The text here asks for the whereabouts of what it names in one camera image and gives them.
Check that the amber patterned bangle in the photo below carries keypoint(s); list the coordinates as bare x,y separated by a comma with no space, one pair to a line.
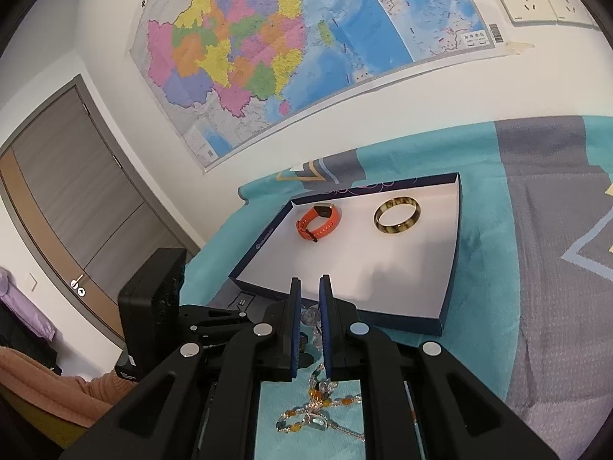
397,230

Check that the olive green clothing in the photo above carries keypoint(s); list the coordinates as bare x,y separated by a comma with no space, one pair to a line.
43,421

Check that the beige tape strip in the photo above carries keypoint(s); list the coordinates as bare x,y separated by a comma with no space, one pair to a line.
515,48

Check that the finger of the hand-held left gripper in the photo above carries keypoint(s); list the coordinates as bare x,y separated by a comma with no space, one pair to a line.
218,333
210,313

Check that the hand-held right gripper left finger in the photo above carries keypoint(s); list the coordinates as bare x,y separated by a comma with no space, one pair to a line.
295,326

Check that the person's left forearm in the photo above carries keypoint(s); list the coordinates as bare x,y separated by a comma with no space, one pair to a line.
48,383

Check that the dark blue cardboard box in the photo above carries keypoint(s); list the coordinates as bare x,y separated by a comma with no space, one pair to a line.
383,287

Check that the orange smart band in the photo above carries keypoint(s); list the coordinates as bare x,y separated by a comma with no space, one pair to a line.
325,223

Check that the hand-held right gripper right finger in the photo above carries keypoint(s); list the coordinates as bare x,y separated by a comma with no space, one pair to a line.
326,326

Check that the purple cloth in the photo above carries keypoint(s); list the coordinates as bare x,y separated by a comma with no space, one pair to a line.
24,304

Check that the colourful wall map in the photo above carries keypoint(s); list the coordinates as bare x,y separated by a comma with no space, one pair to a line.
287,48

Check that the teal and grey printed blanket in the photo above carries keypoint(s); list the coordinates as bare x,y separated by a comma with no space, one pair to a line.
503,230

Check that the grey wooden door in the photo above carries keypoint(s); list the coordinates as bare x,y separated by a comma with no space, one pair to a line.
72,191

